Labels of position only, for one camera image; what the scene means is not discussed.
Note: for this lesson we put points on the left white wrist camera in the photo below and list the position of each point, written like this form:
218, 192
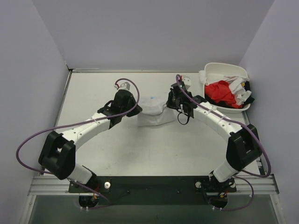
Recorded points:
123, 86

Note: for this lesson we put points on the black t shirt in basket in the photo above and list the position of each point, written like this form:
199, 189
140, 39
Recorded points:
250, 98

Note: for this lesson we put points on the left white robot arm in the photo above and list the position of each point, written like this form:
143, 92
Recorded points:
58, 154

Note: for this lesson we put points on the aluminium rail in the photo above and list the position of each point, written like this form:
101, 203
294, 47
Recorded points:
51, 186

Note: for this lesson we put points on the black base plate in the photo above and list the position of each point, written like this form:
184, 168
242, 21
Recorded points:
160, 190

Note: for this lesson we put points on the white clothes in basket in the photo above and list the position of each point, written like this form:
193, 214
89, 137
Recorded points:
238, 86

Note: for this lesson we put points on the red t shirt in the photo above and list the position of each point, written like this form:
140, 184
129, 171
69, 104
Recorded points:
219, 92

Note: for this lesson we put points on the white t shirt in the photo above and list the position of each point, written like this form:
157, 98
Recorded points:
154, 112

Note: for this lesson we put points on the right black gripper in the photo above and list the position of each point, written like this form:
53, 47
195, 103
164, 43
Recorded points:
171, 100

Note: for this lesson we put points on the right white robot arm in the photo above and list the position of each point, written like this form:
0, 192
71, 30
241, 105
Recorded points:
242, 148

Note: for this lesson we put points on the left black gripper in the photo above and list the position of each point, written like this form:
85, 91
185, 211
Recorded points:
133, 105

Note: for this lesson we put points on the white plastic laundry basket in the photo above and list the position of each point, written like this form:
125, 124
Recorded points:
227, 72

